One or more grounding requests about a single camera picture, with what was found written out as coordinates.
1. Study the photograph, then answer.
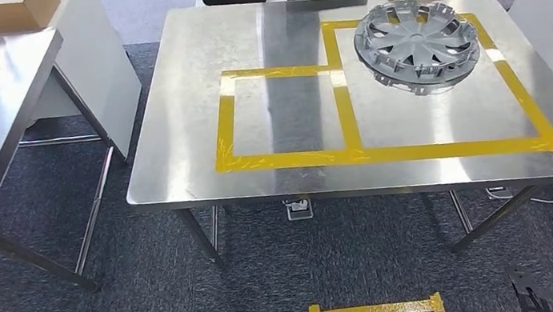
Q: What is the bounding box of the grey plastic wheel hubcap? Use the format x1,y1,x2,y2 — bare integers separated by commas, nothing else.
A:
348,0,486,105

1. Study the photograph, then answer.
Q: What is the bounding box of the steel workbench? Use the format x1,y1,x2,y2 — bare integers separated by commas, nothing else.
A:
102,0,553,309
0,15,134,306

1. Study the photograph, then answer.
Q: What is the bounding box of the steel floor socket box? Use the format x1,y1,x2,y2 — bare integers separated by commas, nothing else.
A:
484,184,514,202
283,197,315,223

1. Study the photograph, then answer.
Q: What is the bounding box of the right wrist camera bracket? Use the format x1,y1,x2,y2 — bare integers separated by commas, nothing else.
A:
503,262,552,312

